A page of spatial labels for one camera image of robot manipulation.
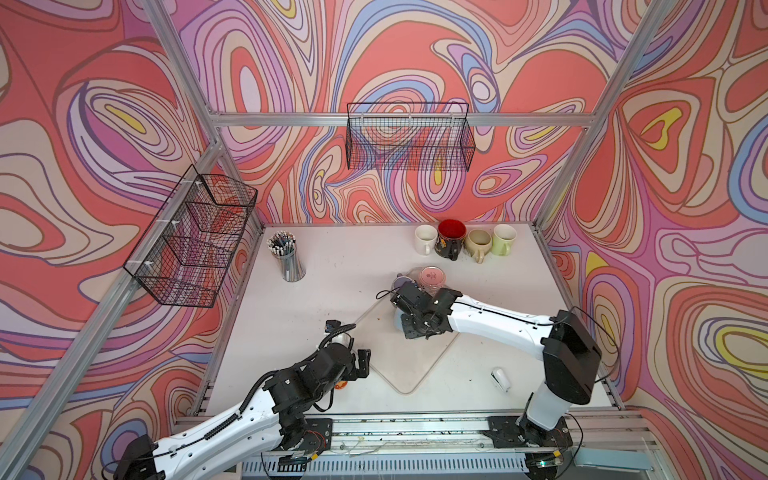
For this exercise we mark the black wire basket back wall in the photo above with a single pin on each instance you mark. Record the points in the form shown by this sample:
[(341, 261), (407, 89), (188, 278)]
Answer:
[(409, 136)]

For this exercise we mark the black mug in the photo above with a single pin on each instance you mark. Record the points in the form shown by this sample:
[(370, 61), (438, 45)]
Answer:
[(451, 235)]

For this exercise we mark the metal pen holder cup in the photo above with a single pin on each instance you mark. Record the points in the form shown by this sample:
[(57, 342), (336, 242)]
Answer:
[(283, 247)]

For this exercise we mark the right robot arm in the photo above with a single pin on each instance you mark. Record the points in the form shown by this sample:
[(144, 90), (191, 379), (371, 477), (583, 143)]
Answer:
[(569, 354)]

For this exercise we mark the black wire basket left wall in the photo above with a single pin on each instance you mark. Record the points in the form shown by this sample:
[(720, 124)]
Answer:
[(184, 257)]

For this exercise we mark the light blue mug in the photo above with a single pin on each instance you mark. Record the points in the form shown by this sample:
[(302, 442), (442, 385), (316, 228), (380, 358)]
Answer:
[(398, 319)]

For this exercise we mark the cream round mug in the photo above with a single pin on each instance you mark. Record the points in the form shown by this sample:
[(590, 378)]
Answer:
[(478, 244)]

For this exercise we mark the small white object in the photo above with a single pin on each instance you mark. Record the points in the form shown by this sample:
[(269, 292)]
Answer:
[(501, 379)]

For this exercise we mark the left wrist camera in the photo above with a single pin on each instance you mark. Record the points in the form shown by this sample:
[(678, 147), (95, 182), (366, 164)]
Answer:
[(333, 329)]

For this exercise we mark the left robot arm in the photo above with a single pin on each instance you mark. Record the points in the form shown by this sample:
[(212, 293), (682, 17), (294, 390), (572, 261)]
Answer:
[(270, 418)]

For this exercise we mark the black wire basket wall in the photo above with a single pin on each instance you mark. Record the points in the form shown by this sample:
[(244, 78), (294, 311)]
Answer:
[(184, 257), (409, 136)]

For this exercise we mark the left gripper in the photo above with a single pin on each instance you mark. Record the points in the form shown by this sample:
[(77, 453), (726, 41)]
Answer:
[(364, 366)]

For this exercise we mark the purple mug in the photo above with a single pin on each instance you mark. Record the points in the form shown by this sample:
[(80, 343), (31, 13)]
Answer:
[(400, 281)]

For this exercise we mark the beige plastic tray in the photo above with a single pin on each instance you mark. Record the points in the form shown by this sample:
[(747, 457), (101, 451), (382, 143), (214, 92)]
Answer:
[(403, 363)]

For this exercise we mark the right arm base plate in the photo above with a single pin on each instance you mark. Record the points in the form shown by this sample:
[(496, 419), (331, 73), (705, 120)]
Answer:
[(520, 432)]

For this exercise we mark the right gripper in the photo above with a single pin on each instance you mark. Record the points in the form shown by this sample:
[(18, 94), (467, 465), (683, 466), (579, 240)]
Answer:
[(409, 331)]

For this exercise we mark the light green mug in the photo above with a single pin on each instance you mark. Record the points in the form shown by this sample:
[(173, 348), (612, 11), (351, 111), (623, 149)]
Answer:
[(503, 237)]

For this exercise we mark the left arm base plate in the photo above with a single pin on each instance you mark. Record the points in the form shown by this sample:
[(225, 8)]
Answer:
[(315, 438)]

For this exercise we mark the white mug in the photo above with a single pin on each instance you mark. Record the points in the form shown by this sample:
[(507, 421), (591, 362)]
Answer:
[(425, 237)]

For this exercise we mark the pink patterned mug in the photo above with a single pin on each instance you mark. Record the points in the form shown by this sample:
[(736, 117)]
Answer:
[(431, 279)]

